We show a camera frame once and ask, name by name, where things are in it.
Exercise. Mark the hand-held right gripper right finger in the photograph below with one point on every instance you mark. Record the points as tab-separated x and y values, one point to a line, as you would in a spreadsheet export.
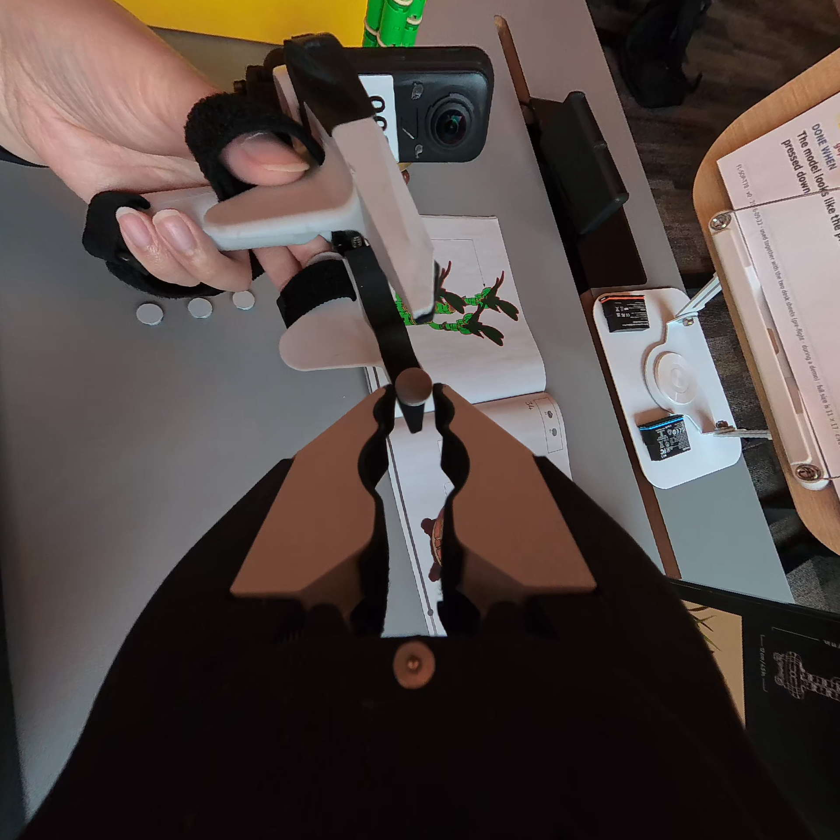
518	525

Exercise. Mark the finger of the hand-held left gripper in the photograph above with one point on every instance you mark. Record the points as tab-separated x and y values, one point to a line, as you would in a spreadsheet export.
328	344
394	223

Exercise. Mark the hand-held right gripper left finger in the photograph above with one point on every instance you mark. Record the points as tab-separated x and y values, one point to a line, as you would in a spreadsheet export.
308	525

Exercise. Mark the black backpack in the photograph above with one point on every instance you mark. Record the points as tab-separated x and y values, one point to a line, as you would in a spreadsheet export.
663	46

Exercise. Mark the green lego bamboo plant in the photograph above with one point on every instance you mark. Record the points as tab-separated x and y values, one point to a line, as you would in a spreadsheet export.
394	23

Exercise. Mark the black battery blue label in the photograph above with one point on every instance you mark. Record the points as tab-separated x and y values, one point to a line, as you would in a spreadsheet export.
664	438

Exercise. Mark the black lego box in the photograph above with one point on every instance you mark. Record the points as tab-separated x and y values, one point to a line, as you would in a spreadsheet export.
787	722

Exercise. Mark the black battery orange label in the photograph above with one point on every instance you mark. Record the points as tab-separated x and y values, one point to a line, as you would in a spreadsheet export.
625	313

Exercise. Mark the lego instruction booklet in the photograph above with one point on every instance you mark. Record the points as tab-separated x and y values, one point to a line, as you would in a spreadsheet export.
472	367

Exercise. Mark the yellow plastic box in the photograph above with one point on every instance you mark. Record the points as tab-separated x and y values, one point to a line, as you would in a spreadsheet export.
262	16

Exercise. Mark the cluster of grey round dots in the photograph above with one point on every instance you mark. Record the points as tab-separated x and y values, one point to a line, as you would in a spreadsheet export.
149	313

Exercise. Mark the black power adapter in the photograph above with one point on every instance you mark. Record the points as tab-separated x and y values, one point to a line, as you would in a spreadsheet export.
581	164

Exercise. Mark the printed task instruction sheet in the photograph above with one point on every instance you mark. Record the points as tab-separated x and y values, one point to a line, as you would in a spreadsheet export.
794	216

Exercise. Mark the person's left hand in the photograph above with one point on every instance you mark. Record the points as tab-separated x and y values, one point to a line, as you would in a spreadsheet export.
98	92

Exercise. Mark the white plastic tray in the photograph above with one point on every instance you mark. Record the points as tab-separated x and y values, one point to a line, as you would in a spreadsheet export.
623	380

